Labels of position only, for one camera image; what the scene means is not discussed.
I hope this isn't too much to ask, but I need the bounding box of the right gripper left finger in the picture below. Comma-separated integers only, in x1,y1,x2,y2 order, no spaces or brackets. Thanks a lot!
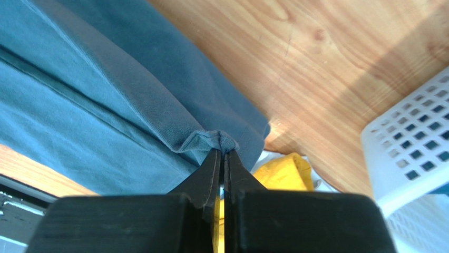
27,149,221,252

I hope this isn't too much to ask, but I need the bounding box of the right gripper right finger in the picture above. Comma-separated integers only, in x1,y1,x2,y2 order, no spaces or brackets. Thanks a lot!
224,151,396,252

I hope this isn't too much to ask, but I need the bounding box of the grey-blue t shirt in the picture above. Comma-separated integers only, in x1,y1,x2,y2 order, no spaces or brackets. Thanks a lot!
1,1,270,195
430,183,449,196

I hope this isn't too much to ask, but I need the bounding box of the white plastic basket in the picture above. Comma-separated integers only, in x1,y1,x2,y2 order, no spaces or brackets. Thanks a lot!
361,69,448,252

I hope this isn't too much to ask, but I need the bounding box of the folded yellow t shirt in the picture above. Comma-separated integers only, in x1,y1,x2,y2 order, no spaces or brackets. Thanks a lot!
212,152,315,253

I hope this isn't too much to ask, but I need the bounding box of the grey-blue t shirt in basket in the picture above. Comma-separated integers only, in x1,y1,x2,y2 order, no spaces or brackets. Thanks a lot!
430,183,449,196

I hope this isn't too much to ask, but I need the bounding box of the aluminium frame rail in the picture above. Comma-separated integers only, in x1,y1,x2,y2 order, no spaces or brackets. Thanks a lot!
0,174,58,253

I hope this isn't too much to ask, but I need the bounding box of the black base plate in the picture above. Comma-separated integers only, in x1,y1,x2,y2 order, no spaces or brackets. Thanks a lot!
1,184,50,245

